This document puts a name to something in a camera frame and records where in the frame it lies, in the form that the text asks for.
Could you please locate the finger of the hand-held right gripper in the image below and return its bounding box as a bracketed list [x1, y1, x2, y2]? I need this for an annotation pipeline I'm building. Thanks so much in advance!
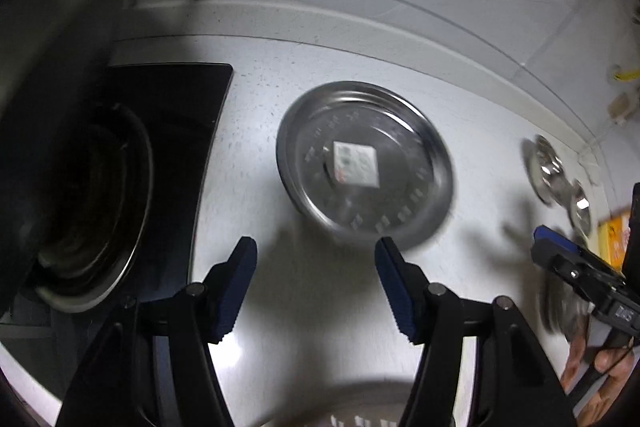
[531, 226, 627, 294]

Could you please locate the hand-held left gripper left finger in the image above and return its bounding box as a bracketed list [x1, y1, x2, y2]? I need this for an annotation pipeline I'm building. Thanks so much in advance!
[55, 236, 258, 427]

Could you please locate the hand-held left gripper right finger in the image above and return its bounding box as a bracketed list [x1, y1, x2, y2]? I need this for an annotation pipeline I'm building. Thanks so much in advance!
[375, 237, 576, 427]

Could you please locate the small steel bowl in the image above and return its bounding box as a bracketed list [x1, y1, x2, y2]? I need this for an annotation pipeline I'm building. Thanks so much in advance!
[569, 179, 594, 239]

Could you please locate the large steel bowl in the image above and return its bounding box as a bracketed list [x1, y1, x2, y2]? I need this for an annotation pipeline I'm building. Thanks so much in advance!
[521, 134, 568, 208]

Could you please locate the steel plate with label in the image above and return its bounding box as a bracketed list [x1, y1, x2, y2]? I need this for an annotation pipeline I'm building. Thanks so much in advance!
[276, 80, 457, 252]

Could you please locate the person's right hand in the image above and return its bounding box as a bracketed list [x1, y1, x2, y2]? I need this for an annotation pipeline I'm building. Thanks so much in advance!
[560, 329, 640, 427]

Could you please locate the yellow dish soap bottle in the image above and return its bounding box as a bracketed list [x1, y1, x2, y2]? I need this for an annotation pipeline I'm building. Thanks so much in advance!
[599, 213, 632, 273]

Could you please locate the black glass gas stove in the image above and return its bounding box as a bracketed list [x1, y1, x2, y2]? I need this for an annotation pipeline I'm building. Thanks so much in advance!
[0, 63, 235, 360]

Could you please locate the beige wall socket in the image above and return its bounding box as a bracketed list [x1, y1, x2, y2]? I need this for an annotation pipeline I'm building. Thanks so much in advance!
[607, 92, 637, 124]

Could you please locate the dark wok with black handle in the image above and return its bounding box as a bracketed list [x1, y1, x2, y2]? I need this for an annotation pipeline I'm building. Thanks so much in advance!
[0, 0, 187, 313]

